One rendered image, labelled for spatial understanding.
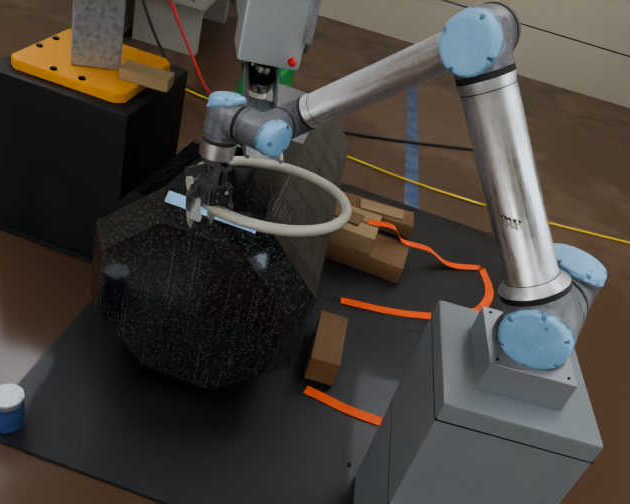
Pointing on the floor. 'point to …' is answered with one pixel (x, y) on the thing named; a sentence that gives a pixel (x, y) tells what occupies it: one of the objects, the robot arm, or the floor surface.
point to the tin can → (7, 408)
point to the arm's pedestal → (472, 432)
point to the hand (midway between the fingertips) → (199, 220)
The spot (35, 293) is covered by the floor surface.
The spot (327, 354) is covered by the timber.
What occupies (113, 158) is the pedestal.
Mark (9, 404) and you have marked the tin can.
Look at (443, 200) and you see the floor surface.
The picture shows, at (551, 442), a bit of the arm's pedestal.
